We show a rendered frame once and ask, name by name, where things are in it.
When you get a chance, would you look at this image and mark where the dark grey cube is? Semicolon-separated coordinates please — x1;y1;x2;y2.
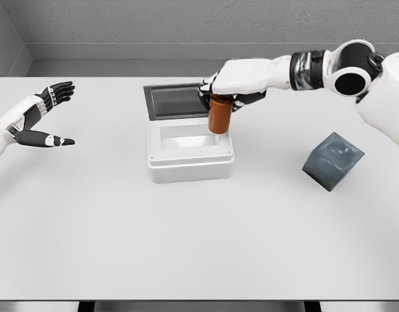
302;131;365;193

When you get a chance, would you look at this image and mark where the dark grey box lid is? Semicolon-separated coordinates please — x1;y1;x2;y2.
143;83;211;122

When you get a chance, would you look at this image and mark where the brown cylindrical bottle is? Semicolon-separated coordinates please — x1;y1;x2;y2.
207;93;235;135

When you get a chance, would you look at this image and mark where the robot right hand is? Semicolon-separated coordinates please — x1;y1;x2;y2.
197;58;276;114

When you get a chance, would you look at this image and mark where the white open box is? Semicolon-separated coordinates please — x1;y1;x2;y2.
146;119;235;185

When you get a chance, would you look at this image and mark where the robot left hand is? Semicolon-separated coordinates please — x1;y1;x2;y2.
0;81;76;153

